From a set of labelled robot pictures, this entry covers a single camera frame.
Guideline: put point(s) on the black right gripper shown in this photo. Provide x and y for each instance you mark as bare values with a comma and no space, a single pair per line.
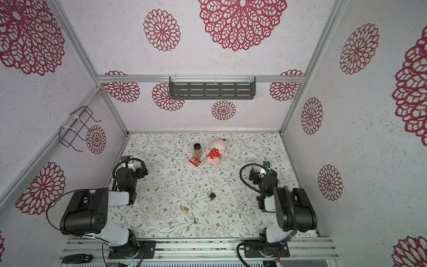
268,183

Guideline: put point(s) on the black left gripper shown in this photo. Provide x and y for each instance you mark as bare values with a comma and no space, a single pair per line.
125,182

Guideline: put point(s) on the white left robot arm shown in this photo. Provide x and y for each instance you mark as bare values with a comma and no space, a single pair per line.
87,213

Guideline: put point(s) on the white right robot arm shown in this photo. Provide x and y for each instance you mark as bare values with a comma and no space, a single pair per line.
292,207

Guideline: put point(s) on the pink plush toy red dress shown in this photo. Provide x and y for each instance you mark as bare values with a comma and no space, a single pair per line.
215,151

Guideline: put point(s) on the small brass padlock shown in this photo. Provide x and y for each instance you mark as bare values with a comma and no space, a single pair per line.
185,209

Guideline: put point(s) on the red playing card box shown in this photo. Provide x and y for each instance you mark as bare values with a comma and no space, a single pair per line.
195,162

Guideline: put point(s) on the amber spice jar black lid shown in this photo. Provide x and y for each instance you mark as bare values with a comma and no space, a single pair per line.
197,150

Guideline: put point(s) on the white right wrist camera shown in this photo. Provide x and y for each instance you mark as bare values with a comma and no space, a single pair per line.
265,170

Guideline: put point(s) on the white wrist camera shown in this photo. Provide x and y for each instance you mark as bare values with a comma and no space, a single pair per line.
265,170
130,162

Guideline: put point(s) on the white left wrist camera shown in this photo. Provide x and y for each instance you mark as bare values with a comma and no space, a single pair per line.
130,162

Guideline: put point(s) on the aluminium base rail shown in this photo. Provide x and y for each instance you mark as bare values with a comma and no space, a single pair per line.
215,249

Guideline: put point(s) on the black wire wall rack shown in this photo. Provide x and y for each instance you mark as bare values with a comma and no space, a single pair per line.
68,134

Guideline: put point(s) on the black device on rail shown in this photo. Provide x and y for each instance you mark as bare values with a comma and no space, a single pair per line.
77,259

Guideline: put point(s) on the dark grey wall shelf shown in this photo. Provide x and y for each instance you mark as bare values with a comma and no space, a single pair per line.
212,88

